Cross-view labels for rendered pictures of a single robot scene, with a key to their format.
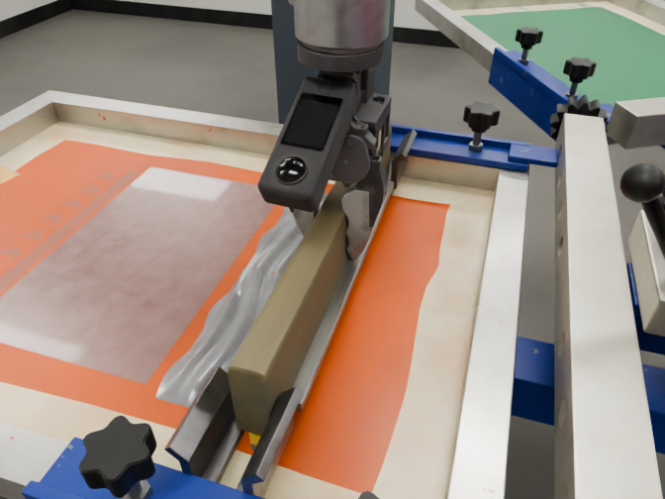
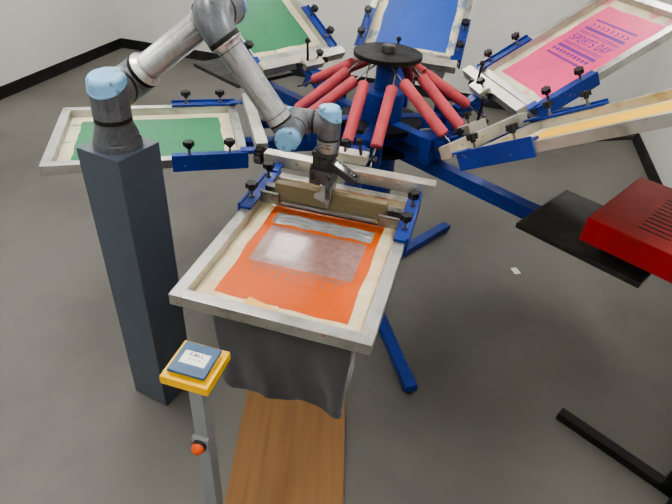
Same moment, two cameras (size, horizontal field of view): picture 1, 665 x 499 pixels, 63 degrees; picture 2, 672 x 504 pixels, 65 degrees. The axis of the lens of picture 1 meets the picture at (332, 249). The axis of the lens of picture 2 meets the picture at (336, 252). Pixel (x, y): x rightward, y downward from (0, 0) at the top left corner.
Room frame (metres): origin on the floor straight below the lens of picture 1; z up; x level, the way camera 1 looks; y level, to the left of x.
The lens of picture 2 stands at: (0.53, 1.60, 1.99)
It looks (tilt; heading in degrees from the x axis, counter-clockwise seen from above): 36 degrees down; 265
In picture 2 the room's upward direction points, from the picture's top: 5 degrees clockwise
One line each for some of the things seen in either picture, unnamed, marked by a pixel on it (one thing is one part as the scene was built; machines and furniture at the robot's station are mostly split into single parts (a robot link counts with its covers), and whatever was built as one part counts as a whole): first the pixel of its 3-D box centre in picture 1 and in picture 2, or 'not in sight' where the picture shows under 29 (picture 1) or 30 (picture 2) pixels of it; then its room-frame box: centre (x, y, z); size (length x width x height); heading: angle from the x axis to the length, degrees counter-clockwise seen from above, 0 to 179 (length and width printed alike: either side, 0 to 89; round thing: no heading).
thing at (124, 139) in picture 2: not in sight; (115, 130); (1.13, 0.00, 1.25); 0.15 x 0.15 x 0.10
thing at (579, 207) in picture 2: not in sight; (494, 192); (-0.28, -0.31, 0.91); 1.34 x 0.41 x 0.08; 132
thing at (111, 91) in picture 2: not in sight; (109, 93); (1.13, -0.01, 1.37); 0.13 x 0.12 x 0.14; 79
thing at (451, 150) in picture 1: (415, 157); (260, 192); (0.69, -0.12, 0.98); 0.30 x 0.05 x 0.07; 72
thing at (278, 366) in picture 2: not in sight; (279, 356); (0.58, 0.47, 0.74); 0.45 x 0.03 x 0.43; 162
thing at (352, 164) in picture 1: (342, 107); (324, 166); (0.46, -0.01, 1.15); 0.09 x 0.08 x 0.12; 162
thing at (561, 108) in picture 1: (578, 128); (262, 155); (0.70, -0.34, 1.02); 0.07 x 0.06 x 0.07; 72
